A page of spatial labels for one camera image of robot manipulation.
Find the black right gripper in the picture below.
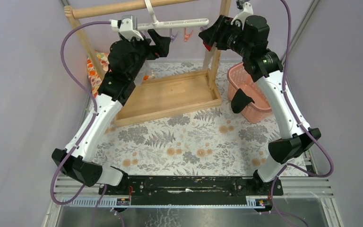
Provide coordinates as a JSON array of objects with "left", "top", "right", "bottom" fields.
[{"left": 198, "top": 15, "right": 251, "bottom": 58}]

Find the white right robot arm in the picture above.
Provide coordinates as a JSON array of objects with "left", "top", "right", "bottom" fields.
[{"left": 199, "top": 15, "right": 321, "bottom": 195}]

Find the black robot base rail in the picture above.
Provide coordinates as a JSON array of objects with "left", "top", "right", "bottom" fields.
[{"left": 98, "top": 175, "right": 284, "bottom": 207}]

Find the pink plastic laundry basket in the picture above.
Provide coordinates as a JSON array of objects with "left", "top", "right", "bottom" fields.
[{"left": 227, "top": 63, "right": 272, "bottom": 123}]

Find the floral patterned table mat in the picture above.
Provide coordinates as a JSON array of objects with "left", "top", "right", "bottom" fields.
[{"left": 93, "top": 63, "right": 280, "bottom": 176}]

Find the wooden drying rack frame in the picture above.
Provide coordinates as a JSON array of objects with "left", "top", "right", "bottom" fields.
[{"left": 64, "top": 0, "right": 222, "bottom": 127}]

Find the red beige sock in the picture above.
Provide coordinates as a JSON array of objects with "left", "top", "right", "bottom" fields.
[{"left": 202, "top": 43, "right": 216, "bottom": 70}]

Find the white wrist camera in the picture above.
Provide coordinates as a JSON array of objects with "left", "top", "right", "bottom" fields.
[
  {"left": 231, "top": 0, "right": 253, "bottom": 28},
  {"left": 110, "top": 15, "right": 144, "bottom": 41}
]

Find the grey hanging cloth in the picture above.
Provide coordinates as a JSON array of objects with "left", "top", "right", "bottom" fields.
[{"left": 134, "top": 61, "right": 155, "bottom": 86}]

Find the white plastic clip hanger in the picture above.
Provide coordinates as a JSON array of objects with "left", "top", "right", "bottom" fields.
[{"left": 138, "top": 0, "right": 209, "bottom": 31}]

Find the purple clothespin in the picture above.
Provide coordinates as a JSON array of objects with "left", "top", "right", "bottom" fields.
[{"left": 169, "top": 29, "right": 179, "bottom": 43}]

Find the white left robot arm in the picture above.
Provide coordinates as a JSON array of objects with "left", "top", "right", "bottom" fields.
[{"left": 52, "top": 29, "right": 171, "bottom": 194}]

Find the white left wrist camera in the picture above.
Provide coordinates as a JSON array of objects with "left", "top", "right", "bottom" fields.
[{"left": 110, "top": 15, "right": 144, "bottom": 41}]

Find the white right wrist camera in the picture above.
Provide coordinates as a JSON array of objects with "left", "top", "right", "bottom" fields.
[{"left": 231, "top": 0, "right": 253, "bottom": 28}]

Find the orange clothespin right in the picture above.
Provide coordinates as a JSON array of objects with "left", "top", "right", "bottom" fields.
[{"left": 183, "top": 27, "right": 194, "bottom": 42}]

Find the orange floral cloth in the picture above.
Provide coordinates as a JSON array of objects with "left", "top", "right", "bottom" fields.
[{"left": 86, "top": 52, "right": 109, "bottom": 98}]

